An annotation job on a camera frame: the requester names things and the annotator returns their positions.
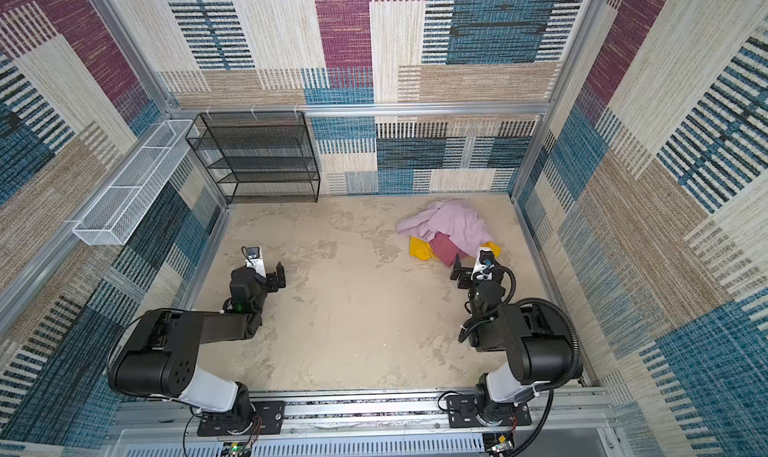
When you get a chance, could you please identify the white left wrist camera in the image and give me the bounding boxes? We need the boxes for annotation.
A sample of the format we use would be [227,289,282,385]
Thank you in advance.
[241,246,267,278]

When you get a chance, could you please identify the yellow printed t-shirt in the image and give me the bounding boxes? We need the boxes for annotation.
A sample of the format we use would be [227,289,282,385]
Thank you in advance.
[409,237,502,261]

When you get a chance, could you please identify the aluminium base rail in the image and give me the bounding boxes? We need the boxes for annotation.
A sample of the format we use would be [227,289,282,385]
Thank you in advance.
[100,384,632,456]

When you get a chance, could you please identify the light pink cloth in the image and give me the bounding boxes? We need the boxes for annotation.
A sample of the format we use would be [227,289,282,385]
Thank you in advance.
[395,199,501,257]

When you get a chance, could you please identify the magenta cloth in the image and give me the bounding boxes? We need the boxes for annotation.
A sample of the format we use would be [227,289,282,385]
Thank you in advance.
[429,233,467,268]

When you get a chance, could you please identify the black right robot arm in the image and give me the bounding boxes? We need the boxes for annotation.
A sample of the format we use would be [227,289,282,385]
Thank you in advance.
[444,248,583,427]

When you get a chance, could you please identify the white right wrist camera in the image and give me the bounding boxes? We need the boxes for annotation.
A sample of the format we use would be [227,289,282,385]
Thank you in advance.
[471,247,498,282]

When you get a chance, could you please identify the white mesh wall basket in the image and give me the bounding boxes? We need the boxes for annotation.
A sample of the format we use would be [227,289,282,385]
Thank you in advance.
[72,119,192,246]

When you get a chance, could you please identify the black mesh wire shelf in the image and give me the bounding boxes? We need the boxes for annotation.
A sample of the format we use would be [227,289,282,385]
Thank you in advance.
[185,111,321,205]

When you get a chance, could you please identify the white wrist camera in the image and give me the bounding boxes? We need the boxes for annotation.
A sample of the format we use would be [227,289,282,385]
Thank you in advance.
[241,246,267,278]
[471,247,498,282]

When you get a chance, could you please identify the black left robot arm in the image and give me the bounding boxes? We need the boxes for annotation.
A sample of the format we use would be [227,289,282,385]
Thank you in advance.
[108,263,286,437]

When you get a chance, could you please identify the black corrugated cable conduit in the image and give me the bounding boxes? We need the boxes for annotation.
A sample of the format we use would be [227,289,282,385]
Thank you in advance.
[457,264,584,457]

